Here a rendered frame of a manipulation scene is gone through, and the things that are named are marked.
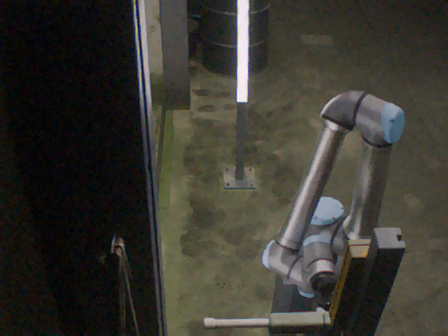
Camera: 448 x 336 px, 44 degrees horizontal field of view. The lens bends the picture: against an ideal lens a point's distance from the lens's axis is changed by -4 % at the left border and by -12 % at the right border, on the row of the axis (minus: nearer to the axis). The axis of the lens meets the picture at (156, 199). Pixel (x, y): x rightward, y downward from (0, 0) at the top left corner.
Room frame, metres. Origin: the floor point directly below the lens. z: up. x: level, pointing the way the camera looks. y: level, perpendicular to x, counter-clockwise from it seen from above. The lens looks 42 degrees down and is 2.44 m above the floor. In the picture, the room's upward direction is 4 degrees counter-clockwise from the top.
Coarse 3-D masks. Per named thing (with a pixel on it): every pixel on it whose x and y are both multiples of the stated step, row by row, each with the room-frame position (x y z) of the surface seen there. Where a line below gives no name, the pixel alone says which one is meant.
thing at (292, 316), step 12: (312, 312) 0.94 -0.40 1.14; (204, 324) 0.95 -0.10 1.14; (216, 324) 0.95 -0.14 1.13; (228, 324) 0.94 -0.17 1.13; (240, 324) 0.94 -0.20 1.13; (252, 324) 0.94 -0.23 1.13; (264, 324) 0.93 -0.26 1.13; (276, 324) 0.92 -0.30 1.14; (288, 324) 0.92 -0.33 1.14; (300, 324) 0.91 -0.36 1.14; (312, 324) 0.91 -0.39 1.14; (324, 324) 0.91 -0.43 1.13
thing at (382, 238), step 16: (384, 240) 0.73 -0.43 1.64; (400, 240) 0.74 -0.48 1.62; (368, 256) 0.75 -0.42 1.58; (384, 256) 0.71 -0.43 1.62; (400, 256) 0.70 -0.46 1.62; (368, 272) 0.73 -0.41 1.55; (384, 272) 0.71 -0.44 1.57; (368, 288) 0.71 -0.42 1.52; (384, 288) 0.71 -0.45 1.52; (352, 304) 0.76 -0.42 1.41; (368, 304) 0.71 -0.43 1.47; (384, 304) 0.70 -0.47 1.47; (352, 320) 0.73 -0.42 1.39; (368, 320) 0.71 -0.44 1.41
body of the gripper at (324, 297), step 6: (318, 276) 1.11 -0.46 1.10; (312, 282) 1.10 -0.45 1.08; (312, 288) 1.10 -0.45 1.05; (318, 294) 1.04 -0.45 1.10; (324, 294) 1.04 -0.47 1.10; (330, 294) 1.03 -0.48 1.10; (318, 300) 1.02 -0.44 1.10; (324, 300) 1.01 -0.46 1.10; (330, 300) 1.01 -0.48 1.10; (324, 306) 1.00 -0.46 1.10; (330, 306) 1.00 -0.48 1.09
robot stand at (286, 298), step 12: (336, 264) 1.54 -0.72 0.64; (276, 276) 1.72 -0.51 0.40; (276, 288) 1.67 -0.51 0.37; (288, 288) 1.50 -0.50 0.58; (276, 300) 1.63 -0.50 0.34; (288, 300) 1.49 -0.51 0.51; (300, 300) 1.47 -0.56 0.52; (312, 300) 1.47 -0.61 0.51; (276, 312) 1.58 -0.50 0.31; (288, 312) 1.48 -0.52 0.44; (300, 312) 1.47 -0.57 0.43
